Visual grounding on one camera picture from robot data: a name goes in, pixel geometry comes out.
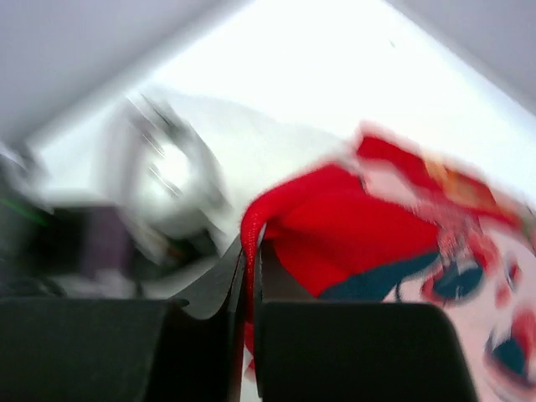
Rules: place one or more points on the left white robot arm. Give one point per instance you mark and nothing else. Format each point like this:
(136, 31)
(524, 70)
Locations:
(154, 255)

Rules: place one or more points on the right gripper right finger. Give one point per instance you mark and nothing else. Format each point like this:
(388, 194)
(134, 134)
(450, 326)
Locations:
(311, 350)

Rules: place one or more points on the red cartoon print pillowcase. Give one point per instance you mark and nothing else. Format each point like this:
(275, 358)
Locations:
(390, 224)

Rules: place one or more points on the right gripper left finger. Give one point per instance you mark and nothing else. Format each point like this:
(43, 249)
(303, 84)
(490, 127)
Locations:
(188, 347)

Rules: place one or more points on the white pillow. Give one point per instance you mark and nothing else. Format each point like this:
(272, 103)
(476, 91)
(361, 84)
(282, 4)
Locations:
(259, 138)

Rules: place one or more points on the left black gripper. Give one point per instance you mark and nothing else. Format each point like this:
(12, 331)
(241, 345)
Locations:
(81, 250)

